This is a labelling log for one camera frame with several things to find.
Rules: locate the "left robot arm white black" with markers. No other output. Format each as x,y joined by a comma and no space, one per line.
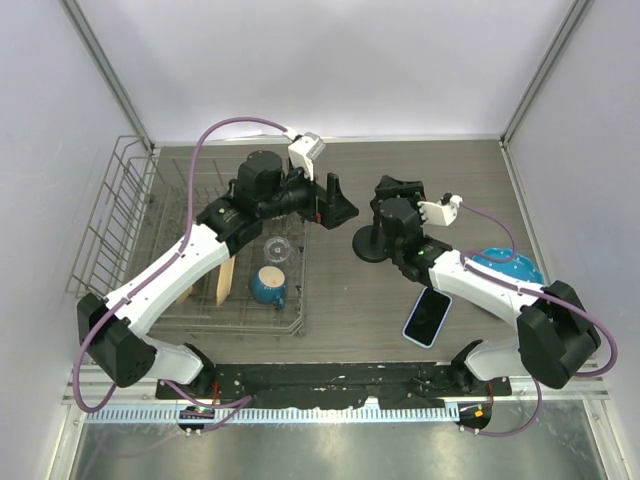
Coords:
114,329

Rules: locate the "blue mug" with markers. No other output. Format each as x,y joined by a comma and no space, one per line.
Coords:
268,286

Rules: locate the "clear glass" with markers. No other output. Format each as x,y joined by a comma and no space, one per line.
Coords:
280,252

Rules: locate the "white slotted cable duct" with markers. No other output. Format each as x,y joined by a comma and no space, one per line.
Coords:
183,414

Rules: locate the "black phone stand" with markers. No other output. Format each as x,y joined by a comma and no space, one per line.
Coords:
368,242

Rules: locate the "left beige plate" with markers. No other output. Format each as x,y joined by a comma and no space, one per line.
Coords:
186,294

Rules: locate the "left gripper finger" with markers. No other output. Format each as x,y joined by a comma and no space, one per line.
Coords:
335,210
332,188

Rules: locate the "grey wire dish rack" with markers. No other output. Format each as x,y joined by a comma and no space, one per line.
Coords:
139,213

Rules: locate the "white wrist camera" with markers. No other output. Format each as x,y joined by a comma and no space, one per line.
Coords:
442,213
303,150

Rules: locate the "blue polka dot plate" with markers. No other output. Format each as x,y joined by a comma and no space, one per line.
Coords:
520,267

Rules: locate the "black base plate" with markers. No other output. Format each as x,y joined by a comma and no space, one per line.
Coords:
338,386

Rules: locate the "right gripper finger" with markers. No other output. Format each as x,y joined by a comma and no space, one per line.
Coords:
388,187
410,190

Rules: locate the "phone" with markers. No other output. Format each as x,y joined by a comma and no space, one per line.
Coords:
427,317

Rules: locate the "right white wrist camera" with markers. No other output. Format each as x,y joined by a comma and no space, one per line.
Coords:
442,213

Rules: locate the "right beige plate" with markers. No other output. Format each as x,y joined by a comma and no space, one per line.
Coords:
225,280

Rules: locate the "beige plate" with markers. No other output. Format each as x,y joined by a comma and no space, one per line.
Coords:
225,280
186,294

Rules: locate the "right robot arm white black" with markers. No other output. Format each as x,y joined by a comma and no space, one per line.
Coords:
554,335

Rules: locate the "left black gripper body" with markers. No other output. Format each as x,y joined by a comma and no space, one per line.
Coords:
300,195

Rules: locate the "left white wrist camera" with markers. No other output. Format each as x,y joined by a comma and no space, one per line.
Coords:
303,150

